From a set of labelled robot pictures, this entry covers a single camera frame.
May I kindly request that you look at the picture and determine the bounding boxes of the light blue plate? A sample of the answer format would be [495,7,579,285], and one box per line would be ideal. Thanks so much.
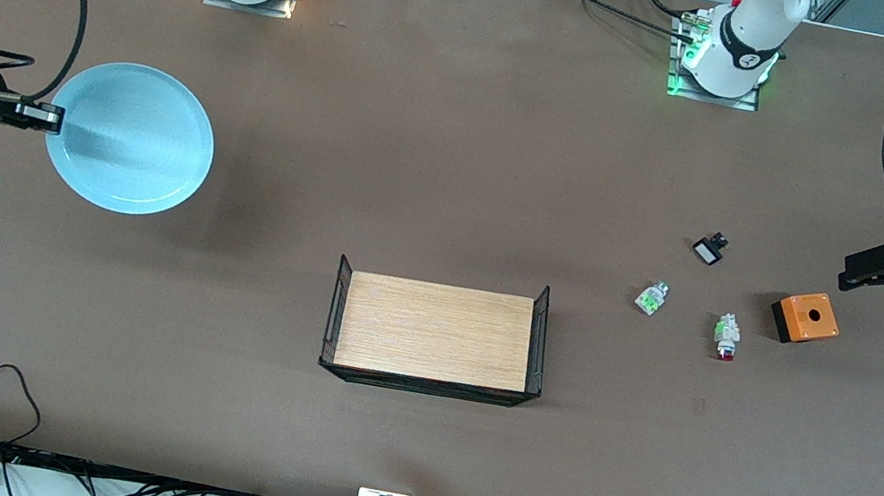
[32,50,227,228]

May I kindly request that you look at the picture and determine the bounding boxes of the red push button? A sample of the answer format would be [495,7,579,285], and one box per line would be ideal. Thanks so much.
[709,311,746,363]

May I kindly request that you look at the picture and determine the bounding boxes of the orange button box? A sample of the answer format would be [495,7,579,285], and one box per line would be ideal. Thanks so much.
[765,285,846,353]

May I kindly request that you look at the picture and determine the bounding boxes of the black white push button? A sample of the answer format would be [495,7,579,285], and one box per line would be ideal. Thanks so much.
[690,228,731,269]

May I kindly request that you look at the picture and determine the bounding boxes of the green push button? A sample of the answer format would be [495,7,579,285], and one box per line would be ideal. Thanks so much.
[632,278,671,319]

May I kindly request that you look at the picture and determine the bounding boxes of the wooden tray black wire sides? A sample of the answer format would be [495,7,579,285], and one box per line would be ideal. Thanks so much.
[316,248,562,415]

